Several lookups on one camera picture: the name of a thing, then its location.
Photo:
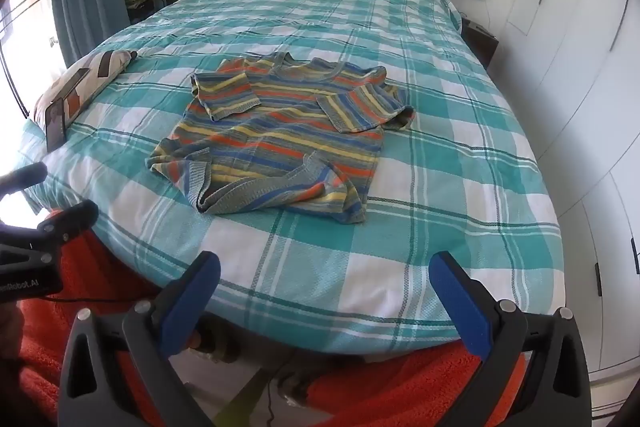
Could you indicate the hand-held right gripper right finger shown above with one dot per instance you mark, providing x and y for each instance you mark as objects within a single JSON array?
[{"x": 457, "y": 302}]

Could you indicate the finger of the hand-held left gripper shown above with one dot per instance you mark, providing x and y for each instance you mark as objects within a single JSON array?
[
  {"x": 72, "y": 217},
  {"x": 25, "y": 177}
]

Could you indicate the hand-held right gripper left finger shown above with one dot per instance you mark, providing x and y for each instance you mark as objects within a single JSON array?
[{"x": 197, "y": 299}]

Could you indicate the striped knit sweater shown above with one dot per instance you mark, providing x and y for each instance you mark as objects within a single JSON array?
[{"x": 280, "y": 132}]

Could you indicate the orange fuzzy cloth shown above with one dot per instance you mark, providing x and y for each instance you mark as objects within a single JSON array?
[{"x": 90, "y": 277}]

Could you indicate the patterned beige pillow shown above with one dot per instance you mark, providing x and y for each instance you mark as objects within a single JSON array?
[{"x": 85, "y": 82}]

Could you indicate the teal checked blanket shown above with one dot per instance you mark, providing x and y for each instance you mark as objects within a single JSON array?
[{"x": 450, "y": 167}]

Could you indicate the window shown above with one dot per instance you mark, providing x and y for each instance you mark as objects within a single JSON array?
[{"x": 25, "y": 32}]

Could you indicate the dark bedside table with clutter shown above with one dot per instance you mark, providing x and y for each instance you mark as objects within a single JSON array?
[{"x": 150, "y": 2}]

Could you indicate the dark wooden bedside table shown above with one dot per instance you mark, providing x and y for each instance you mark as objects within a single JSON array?
[{"x": 482, "y": 42}]

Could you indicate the white wardrobe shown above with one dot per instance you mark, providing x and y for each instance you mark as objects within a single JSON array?
[{"x": 575, "y": 57}]

